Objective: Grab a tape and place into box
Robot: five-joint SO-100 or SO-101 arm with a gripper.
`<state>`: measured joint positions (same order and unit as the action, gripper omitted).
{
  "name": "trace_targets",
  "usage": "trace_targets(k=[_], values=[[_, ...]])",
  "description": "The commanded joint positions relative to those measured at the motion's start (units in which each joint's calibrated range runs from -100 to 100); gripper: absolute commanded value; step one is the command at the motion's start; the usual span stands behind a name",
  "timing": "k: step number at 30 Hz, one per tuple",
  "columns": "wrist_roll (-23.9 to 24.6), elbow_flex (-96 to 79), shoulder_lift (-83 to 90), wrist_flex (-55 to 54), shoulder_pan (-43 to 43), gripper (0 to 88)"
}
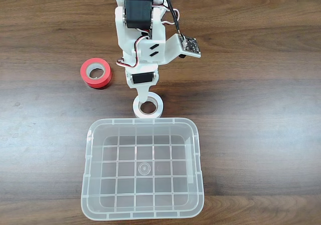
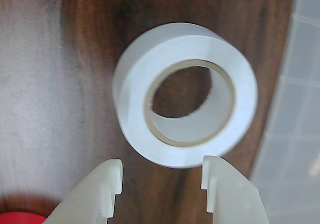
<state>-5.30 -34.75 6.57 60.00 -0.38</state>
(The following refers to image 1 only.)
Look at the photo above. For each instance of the red tape roll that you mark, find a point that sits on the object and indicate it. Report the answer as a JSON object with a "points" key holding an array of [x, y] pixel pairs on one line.
{"points": [[97, 83]]}

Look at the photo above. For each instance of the clear plastic storage box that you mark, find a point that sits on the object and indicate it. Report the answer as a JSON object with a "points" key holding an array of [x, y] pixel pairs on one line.
{"points": [[175, 184]]}

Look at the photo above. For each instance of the camera board on white mount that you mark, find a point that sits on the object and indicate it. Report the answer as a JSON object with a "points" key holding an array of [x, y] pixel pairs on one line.
{"points": [[190, 45]]}

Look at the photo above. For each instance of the white tape roll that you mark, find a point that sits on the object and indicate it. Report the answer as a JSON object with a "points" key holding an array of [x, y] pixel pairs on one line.
{"points": [[159, 109]]}

